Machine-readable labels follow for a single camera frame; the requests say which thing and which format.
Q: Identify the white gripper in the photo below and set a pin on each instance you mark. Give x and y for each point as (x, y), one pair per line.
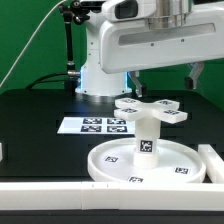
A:
(135, 45)

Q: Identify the white cross table base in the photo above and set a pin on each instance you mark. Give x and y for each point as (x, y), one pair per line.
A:
(164, 110)

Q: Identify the white round table top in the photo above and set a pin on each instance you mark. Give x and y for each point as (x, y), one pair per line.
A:
(168, 162)

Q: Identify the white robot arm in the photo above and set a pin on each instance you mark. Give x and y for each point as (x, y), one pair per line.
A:
(160, 14)

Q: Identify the white right fence bar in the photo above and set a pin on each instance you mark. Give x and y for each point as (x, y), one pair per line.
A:
(214, 163)

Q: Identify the white fence bar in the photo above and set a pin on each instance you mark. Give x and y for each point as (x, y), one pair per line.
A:
(214, 163)
(118, 196)

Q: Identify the white marker sheet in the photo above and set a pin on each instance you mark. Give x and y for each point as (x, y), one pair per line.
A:
(96, 125)

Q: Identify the white left fence piece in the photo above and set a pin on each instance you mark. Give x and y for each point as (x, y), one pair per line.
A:
(1, 152)

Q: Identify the white front fence bar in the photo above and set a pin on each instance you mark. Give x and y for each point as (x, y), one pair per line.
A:
(118, 196)

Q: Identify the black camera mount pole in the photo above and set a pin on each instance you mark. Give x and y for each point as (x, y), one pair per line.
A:
(72, 13)

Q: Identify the black camera on mount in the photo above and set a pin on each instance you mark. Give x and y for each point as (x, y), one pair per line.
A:
(89, 4)

